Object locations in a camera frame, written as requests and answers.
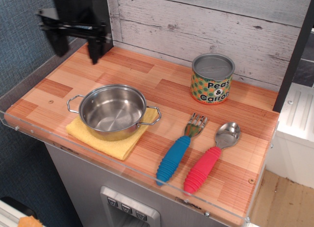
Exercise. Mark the clear acrylic table guard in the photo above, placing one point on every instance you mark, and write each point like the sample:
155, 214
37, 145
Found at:
155, 59

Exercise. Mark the blue handled fork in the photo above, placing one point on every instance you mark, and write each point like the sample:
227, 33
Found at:
174, 155

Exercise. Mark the black upright post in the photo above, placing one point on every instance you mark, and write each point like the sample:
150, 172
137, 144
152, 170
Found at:
102, 19
295, 58

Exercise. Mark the small steel pot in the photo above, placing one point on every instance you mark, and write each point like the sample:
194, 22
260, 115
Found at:
114, 112

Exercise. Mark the grey toy fridge cabinet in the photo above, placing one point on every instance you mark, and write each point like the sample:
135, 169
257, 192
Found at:
83, 178

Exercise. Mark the red handled spoon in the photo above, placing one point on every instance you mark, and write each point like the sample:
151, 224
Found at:
226, 136

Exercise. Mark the black upright post left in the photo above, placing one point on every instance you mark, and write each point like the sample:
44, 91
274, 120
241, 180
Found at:
102, 19

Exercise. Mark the orange plush object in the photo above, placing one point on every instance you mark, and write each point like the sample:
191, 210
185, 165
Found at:
29, 221

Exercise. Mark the black upright post right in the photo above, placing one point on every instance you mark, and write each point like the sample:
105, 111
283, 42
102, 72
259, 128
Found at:
295, 58

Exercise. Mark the yellow folded cloth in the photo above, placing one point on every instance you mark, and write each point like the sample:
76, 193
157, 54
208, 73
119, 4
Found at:
119, 149

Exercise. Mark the silver dispenser button panel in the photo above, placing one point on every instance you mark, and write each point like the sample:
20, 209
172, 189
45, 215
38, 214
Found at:
122, 211

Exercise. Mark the peas and carrots tin can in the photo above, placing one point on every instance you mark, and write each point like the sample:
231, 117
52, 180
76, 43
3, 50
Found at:
211, 78

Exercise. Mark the white toy sink unit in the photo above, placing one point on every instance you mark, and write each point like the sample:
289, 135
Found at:
292, 147

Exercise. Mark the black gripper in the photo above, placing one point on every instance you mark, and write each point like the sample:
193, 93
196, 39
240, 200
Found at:
72, 18

